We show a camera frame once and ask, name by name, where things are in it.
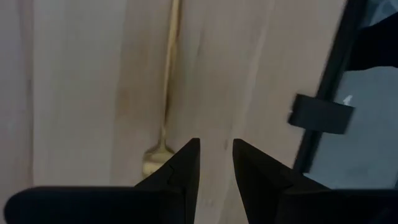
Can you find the black camera housing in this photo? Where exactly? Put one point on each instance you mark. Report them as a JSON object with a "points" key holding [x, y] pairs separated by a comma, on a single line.
{"points": [[376, 43]]}

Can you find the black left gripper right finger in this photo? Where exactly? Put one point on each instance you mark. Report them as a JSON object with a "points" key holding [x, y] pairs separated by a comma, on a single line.
{"points": [[273, 202]]}

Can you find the black aluminium table frame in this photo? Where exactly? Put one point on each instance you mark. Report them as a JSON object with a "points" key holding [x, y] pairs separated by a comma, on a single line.
{"points": [[320, 113]]}

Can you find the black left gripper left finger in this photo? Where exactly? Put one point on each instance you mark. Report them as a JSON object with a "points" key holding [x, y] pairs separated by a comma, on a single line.
{"points": [[174, 202]]}

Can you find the gold fork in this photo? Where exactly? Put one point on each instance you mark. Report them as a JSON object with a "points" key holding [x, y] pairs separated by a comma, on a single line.
{"points": [[157, 158]]}

